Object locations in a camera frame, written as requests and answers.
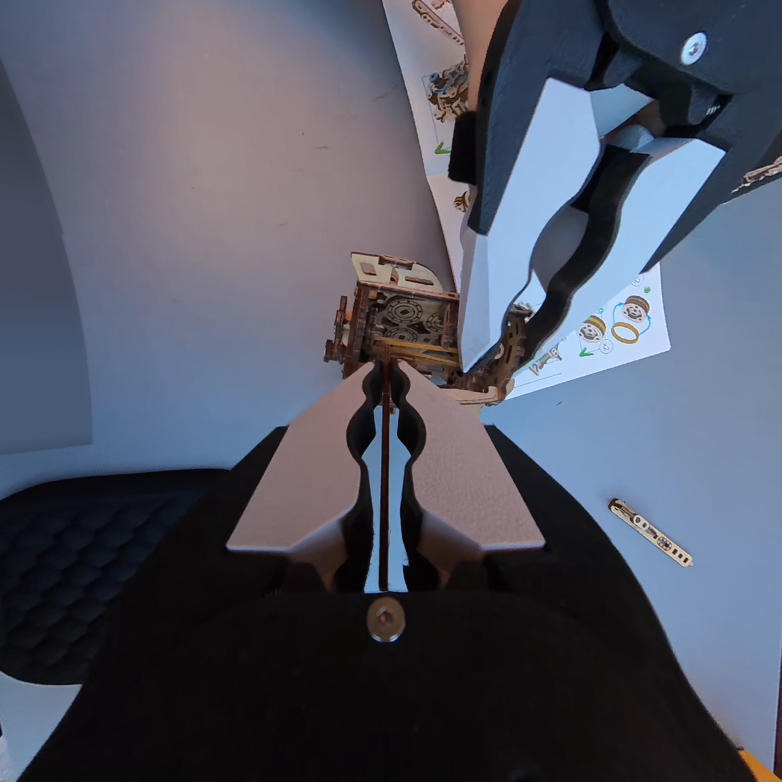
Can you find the yellow object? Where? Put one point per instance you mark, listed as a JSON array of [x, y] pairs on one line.
[[755, 771]]

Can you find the wooden mechanical model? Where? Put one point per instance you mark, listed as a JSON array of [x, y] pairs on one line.
[[403, 317]]

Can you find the small slotted wooden part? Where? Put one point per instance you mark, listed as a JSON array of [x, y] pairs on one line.
[[650, 531]]

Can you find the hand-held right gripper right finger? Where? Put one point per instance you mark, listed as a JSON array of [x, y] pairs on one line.
[[464, 489]]

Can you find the printed instruction sheet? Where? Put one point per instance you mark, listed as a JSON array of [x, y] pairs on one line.
[[440, 183]]

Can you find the black quilted seat cushion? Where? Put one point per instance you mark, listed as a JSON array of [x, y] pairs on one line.
[[73, 550]]

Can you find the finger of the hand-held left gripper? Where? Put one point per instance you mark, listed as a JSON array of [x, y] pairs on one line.
[[660, 201], [519, 201]]

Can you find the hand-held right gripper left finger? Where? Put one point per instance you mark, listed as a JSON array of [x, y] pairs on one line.
[[293, 489]]

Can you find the thin wooden part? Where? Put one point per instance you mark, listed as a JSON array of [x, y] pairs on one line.
[[385, 489]]

